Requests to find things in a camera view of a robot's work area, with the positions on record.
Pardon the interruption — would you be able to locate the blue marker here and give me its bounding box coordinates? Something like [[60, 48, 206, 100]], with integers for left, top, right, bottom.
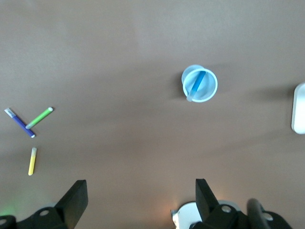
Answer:
[[186, 71, 207, 103]]

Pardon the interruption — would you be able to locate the translucent light blue cup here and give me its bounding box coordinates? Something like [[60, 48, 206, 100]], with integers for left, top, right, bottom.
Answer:
[[181, 64, 218, 104]]

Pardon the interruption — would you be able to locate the green marker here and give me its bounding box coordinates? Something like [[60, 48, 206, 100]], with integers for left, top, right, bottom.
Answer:
[[25, 107, 53, 130]]

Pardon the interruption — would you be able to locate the purple marker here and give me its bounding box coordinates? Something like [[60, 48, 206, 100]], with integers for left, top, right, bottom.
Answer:
[[4, 107, 36, 138]]

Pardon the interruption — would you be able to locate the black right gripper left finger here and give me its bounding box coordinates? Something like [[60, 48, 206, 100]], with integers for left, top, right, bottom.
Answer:
[[0, 180, 89, 229]]

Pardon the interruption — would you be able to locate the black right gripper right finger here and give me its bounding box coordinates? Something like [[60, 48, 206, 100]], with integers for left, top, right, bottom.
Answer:
[[192, 178, 293, 229]]

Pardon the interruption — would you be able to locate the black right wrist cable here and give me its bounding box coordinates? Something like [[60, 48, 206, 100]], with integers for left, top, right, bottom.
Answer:
[[246, 199, 268, 229]]

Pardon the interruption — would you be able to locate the white lamp base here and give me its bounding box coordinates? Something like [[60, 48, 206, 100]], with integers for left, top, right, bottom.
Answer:
[[291, 82, 305, 135]]

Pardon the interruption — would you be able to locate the yellow marker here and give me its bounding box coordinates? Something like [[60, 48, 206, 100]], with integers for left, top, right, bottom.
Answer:
[[28, 147, 38, 176]]

